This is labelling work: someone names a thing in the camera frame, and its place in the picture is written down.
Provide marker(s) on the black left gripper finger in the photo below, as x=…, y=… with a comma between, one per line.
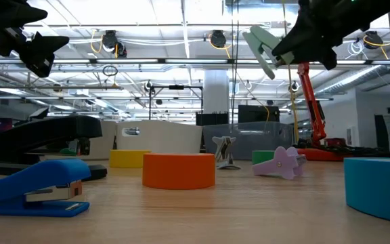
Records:
x=42, y=51
x=9, y=13

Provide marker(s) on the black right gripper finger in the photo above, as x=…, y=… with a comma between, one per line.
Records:
x=298, y=37
x=320, y=57

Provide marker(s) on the mint green staple remover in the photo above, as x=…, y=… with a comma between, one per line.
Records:
x=262, y=44

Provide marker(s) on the large black stapler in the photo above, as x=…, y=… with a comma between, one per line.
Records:
x=46, y=132

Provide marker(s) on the purple staple remover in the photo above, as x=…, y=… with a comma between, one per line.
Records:
x=283, y=164

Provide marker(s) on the green tape roll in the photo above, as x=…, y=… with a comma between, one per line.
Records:
x=262, y=157

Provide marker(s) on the blue mini stapler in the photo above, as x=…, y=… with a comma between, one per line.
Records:
x=36, y=176

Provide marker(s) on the yellow tape roll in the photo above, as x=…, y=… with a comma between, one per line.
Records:
x=129, y=159

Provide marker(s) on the blue tape roll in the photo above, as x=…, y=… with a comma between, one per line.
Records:
x=381, y=189

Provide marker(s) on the orange tape roll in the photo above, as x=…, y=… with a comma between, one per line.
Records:
x=178, y=171

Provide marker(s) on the red desk lamp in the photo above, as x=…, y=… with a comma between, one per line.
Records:
x=311, y=101

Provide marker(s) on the black background screen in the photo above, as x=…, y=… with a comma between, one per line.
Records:
x=257, y=113

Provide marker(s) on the dark translucent plastic bin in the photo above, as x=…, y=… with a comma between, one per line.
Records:
x=256, y=139

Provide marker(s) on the black background box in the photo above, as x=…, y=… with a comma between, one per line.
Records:
x=212, y=119

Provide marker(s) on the white plastic bin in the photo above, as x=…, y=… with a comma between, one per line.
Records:
x=164, y=137

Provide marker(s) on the black metal stand frame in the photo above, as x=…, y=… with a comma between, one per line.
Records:
x=176, y=87

